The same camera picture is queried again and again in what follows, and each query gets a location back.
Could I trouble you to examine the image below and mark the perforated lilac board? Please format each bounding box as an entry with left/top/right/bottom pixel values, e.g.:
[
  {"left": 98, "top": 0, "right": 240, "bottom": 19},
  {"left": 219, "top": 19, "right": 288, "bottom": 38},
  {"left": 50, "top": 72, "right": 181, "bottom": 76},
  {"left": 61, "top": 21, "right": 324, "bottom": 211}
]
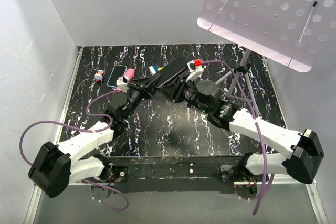
[{"left": 197, "top": 0, "right": 335, "bottom": 72}]

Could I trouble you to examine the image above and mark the coloured building block stack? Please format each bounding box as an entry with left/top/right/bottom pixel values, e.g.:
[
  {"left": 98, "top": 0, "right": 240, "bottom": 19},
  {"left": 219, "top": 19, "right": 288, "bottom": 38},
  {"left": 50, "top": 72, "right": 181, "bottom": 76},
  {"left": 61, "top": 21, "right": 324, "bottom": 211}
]
[{"left": 149, "top": 65, "right": 162, "bottom": 75}]

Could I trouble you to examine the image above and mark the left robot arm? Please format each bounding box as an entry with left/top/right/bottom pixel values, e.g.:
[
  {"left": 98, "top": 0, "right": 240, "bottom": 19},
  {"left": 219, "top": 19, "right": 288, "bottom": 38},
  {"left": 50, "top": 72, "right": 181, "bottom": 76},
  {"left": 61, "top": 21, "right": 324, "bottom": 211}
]
[{"left": 28, "top": 73, "right": 161, "bottom": 198}]

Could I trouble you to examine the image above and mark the small toy figurine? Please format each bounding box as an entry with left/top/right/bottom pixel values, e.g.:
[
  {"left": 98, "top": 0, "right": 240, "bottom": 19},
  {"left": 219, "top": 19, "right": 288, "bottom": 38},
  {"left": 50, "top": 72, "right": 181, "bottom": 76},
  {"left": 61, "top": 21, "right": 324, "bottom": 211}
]
[{"left": 94, "top": 70, "right": 104, "bottom": 83}]

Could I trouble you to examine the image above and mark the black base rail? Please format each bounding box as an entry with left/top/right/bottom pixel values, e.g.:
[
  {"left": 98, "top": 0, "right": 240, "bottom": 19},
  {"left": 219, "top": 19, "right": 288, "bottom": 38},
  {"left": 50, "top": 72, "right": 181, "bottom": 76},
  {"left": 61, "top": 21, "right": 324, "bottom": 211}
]
[{"left": 103, "top": 155, "right": 261, "bottom": 194}]

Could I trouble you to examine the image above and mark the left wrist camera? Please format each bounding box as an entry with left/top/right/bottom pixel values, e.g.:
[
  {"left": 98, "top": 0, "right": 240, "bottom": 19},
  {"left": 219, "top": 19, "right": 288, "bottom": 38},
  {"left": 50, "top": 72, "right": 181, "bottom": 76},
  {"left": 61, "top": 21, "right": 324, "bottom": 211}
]
[{"left": 116, "top": 76, "right": 130, "bottom": 93}]

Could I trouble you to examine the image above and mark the phone in blue case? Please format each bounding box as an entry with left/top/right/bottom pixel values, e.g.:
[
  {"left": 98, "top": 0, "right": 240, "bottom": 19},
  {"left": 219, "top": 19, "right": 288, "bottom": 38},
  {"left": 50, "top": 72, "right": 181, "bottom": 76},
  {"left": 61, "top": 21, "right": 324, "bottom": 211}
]
[{"left": 107, "top": 65, "right": 128, "bottom": 88}]

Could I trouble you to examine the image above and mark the black phone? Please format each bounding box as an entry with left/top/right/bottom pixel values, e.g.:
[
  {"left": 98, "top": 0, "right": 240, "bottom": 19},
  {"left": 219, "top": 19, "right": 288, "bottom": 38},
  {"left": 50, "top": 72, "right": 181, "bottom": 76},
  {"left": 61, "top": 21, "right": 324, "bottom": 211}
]
[{"left": 155, "top": 56, "right": 187, "bottom": 88}]

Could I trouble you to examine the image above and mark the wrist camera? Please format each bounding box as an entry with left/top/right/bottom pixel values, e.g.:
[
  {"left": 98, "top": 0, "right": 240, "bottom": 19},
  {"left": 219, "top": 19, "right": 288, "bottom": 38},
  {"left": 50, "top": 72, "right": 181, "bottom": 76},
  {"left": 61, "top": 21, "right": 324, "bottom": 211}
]
[
  {"left": 186, "top": 60, "right": 205, "bottom": 81},
  {"left": 116, "top": 76, "right": 130, "bottom": 93}
]

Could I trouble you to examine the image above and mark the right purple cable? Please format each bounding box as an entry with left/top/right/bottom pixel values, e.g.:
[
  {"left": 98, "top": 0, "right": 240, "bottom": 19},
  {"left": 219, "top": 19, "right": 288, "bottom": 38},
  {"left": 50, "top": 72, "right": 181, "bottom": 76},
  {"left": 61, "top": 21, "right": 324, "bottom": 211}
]
[{"left": 157, "top": 60, "right": 275, "bottom": 216}]

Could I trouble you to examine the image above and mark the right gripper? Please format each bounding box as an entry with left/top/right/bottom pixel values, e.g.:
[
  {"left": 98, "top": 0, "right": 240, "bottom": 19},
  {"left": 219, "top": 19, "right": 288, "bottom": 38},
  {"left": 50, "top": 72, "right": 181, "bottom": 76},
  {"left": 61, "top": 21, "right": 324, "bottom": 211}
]
[{"left": 158, "top": 74, "right": 210, "bottom": 114}]

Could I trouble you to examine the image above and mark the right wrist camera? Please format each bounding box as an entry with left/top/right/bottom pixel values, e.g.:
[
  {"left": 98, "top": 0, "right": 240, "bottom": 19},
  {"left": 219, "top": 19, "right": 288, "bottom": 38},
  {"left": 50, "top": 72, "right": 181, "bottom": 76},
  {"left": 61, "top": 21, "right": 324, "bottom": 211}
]
[{"left": 186, "top": 60, "right": 205, "bottom": 81}]

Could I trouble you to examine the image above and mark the pink marker pen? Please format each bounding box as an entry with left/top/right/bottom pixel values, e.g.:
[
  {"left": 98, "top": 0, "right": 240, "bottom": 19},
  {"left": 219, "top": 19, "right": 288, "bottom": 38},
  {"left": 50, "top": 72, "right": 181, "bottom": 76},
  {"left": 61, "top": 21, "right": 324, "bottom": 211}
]
[{"left": 123, "top": 68, "right": 135, "bottom": 81}]

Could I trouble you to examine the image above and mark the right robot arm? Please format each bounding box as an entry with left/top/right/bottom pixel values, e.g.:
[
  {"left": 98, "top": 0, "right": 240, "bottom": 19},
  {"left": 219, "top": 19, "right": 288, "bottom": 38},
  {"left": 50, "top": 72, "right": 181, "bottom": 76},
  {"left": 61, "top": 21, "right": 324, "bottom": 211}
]
[{"left": 155, "top": 77, "right": 324, "bottom": 184}]

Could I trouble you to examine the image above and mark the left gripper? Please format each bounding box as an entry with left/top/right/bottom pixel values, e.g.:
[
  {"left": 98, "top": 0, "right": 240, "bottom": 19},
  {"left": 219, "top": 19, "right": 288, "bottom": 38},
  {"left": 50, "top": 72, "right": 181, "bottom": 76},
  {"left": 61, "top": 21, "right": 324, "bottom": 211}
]
[{"left": 123, "top": 74, "right": 162, "bottom": 120}]

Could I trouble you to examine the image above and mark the lilac tripod stand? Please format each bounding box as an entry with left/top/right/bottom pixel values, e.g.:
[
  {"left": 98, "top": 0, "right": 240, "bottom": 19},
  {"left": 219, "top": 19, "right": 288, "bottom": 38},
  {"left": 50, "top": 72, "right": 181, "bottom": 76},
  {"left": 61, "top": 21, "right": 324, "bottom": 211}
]
[{"left": 215, "top": 49, "right": 260, "bottom": 117}]

